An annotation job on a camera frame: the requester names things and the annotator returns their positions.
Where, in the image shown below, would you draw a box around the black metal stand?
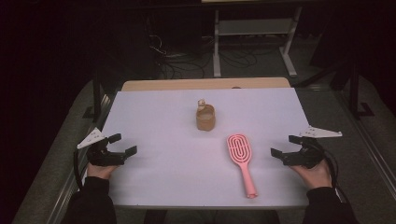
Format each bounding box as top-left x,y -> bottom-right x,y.
81,60 -> 124,125
292,57 -> 376,119

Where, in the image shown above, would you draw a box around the person's left hand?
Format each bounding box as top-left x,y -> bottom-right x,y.
86,161 -> 120,181

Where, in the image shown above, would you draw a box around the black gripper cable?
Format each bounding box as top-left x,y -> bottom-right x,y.
321,146 -> 350,203
72,148 -> 86,191

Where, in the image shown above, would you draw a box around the pink hairbrush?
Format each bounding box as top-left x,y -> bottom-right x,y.
226,133 -> 259,200

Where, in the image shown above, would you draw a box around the black floor cables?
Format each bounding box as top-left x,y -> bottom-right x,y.
148,33 -> 269,79

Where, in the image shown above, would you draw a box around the white table cover sheet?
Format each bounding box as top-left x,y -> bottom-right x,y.
101,87 -> 312,208

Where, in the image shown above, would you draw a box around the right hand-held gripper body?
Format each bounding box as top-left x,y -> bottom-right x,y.
281,125 -> 343,170

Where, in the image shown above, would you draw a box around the wooden table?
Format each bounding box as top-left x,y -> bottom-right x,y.
120,77 -> 292,92

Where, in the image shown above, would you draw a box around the white metal stand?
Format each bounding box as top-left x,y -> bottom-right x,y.
212,6 -> 304,78

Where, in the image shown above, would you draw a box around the brown paper bag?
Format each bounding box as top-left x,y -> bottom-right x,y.
195,104 -> 217,132

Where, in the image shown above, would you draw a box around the person's right hand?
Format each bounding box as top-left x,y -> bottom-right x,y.
290,160 -> 332,190

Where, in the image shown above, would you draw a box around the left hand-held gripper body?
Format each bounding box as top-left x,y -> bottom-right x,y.
77,127 -> 127,167

